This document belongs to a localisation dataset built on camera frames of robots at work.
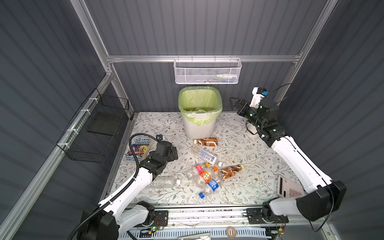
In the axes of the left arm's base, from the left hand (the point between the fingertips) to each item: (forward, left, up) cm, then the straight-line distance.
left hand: (167, 150), depth 83 cm
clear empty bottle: (-12, +3, -14) cm, 19 cm away
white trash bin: (+19, -17, -7) cm, 27 cm away
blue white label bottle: (0, -22, -8) cm, 23 cm away
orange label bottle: (-13, -21, -9) cm, 26 cm away
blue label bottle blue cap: (-18, -24, -8) cm, 31 cm away
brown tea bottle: (-11, -34, -8) cm, 37 cm away
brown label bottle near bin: (+11, -24, -9) cm, 28 cm away
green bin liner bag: (+35, -22, +3) cm, 41 cm away
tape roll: (-37, -31, -13) cm, 50 cm away
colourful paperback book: (+11, +18, -11) cm, 24 cm away
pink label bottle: (-9, -17, -9) cm, 21 cm away
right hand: (+10, -37, +26) cm, 46 cm away
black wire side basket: (+2, +34, +14) cm, 37 cm away
